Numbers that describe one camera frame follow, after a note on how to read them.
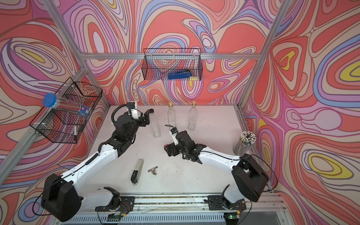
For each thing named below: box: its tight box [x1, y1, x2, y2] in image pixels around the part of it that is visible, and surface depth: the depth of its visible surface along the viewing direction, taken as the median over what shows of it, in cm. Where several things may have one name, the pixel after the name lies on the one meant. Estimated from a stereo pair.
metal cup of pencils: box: [232, 130, 257, 156], surface depth 82 cm
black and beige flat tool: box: [130, 158, 145, 186], surface depth 82 cm
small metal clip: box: [147, 165, 158, 175], surface depth 86 cm
